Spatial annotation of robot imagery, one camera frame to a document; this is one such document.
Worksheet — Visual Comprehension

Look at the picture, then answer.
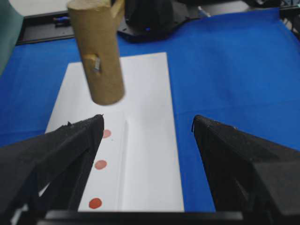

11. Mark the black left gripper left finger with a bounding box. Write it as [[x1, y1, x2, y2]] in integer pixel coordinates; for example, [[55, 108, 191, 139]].
[[0, 114, 104, 225]]

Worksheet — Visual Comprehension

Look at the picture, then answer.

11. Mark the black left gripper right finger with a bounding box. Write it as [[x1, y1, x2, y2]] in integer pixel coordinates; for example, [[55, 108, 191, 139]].
[[192, 115, 300, 225]]

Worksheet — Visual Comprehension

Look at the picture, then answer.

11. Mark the wooden mallet hammer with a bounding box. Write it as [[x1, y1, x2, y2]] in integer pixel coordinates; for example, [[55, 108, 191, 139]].
[[67, 0, 125, 105]]

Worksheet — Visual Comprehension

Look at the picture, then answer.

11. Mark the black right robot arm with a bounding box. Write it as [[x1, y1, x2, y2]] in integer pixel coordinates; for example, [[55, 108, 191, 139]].
[[125, 0, 190, 30]]

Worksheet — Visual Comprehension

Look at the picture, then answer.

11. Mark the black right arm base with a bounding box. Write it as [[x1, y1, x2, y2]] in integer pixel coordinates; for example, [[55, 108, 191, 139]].
[[16, 0, 300, 45]]

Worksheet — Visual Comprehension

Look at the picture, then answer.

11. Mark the white block with red marks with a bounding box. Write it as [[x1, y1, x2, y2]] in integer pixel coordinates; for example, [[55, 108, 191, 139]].
[[78, 112, 128, 211]]

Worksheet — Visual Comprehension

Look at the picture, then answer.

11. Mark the large white foam board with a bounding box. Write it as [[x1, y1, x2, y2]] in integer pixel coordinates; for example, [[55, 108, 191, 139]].
[[46, 52, 184, 211]]

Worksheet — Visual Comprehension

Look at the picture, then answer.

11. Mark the blue table cloth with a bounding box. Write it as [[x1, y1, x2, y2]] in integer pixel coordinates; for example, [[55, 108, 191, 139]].
[[0, 9, 300, 211]]

